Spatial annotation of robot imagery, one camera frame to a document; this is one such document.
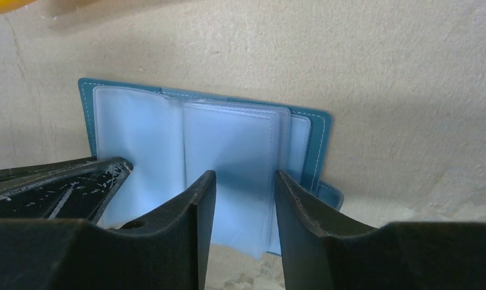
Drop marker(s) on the blue leather card holder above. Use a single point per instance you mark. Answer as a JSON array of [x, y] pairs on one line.
[[172, 136]]

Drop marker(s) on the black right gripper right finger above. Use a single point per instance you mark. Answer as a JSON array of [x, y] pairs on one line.
[[322, 248]]

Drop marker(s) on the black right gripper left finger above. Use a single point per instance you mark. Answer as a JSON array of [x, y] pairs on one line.
[[166, 248]]

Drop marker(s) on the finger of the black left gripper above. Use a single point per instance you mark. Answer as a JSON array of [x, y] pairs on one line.
[[74, 189]]

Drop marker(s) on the yellow left bin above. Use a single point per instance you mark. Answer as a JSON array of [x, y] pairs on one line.
[[11, 5]]

